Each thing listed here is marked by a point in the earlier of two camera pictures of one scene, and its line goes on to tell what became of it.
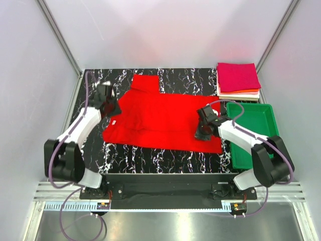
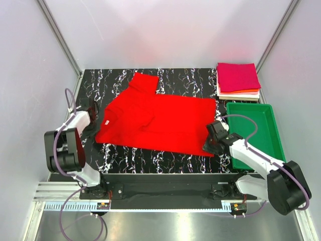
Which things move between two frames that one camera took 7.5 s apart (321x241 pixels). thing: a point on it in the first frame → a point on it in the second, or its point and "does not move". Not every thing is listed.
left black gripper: (117, 110) → (90, 133)
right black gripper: (198, 135) → (206, 146)
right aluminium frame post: (273, 41) does not move
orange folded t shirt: (241, 91) does not move
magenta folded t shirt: (232, 77) does not move
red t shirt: (151, 118) does not move
